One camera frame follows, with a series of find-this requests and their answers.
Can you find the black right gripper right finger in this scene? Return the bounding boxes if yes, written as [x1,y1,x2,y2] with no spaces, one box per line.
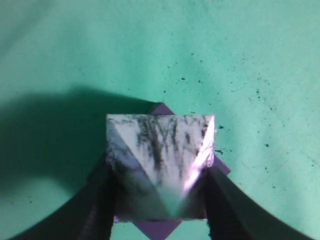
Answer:
[203,167,309,240]

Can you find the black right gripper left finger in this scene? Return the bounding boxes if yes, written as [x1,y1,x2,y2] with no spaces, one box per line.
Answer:
[14,154,117,240]

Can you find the white purple marbled square pyramid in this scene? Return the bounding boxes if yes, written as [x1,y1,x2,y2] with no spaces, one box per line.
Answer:
[106,114,216,222]

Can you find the dark purple cube block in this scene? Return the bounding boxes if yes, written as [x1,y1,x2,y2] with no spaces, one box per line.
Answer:
[86,101,232,240]

